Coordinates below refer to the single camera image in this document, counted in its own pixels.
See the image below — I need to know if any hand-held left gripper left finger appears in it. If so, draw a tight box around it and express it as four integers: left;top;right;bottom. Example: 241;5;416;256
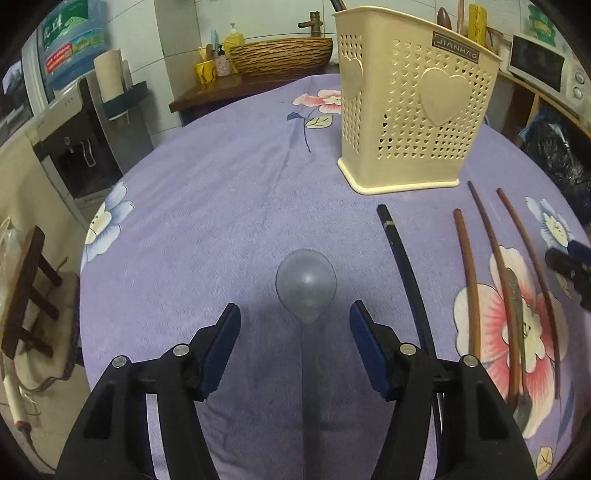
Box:
55;302;242;480

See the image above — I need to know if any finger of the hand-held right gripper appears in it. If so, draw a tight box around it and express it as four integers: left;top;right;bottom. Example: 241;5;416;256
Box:
568;239;591;269
544;248;591;313

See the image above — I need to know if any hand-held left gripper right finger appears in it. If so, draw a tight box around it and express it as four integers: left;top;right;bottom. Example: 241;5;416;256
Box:
349;299;539;480

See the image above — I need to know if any shiny metal spoon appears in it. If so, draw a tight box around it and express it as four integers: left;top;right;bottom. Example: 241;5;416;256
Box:
505;267;534;433

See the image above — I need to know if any matte grey spoon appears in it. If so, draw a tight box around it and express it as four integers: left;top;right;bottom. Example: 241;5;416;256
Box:
275;248;337;480

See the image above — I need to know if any black chopstick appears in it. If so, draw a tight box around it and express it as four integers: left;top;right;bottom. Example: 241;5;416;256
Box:
377;204;448;480

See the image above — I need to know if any beige perforated utensil holder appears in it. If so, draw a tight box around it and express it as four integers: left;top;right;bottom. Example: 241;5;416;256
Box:
333;5;502;195

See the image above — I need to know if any black plastic bag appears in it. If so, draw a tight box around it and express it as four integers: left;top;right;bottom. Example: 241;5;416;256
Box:
519;105;591;223

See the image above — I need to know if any purple floral tablecloth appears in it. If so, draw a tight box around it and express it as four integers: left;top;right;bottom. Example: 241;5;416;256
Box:
78;71;591;480

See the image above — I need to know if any wooden shelf unit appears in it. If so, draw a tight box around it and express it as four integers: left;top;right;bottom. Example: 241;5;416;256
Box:
484;68;591;149

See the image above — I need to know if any white microwave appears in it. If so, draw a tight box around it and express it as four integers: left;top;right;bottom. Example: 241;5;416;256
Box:
507;32;588;110

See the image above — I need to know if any wooden stool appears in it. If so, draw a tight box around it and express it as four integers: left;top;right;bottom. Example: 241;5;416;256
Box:
0;226;64;357

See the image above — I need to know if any grey water dispenser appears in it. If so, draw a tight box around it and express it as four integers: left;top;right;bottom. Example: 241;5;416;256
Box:
31;75;156;223

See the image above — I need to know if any dark wooden counter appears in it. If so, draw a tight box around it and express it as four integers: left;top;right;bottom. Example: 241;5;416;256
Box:
168;62;341;126

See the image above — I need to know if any dark grey cup holder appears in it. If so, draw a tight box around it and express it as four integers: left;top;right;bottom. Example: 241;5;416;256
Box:
101;82;151;122

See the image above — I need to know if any yellow cup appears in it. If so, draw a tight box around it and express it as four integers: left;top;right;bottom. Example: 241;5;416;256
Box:
194;59;218;85

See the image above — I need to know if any patterned pump bottle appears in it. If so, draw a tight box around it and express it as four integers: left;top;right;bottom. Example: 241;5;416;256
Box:
215;43;232;77

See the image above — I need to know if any white paper cup tube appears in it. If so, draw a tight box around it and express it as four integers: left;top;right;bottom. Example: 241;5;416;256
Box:
93;48;126;100

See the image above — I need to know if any woven basin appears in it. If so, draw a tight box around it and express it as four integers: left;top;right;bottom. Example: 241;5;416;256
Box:
228;37;334;77

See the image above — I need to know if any white framed window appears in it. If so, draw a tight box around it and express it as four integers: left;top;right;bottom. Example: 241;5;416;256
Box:
0;59;36;145

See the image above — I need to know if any wooden faucet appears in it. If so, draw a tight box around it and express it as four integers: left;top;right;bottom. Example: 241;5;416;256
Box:
297;11;324;38

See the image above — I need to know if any blue water bottle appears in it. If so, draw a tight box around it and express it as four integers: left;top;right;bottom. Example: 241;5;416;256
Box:
36;0;110;91

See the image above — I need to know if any white tool with cord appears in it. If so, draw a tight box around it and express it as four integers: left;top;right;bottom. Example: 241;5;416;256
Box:
0;364;34;435

